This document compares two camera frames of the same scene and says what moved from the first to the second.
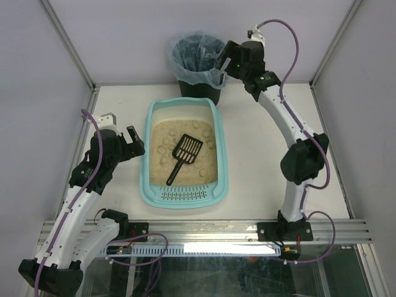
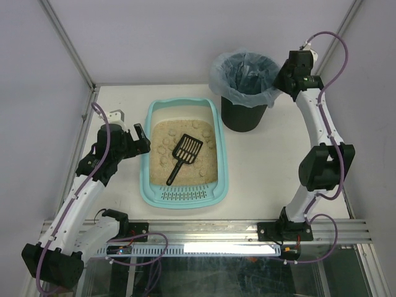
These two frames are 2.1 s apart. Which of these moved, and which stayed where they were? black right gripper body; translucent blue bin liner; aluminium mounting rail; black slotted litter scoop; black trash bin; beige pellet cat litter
Moved: black right gripper body; black trash bin; translucent blue bin liner
Stayed: black slotted litter scoop; beige pellet cat litter; aluminium mounting rail
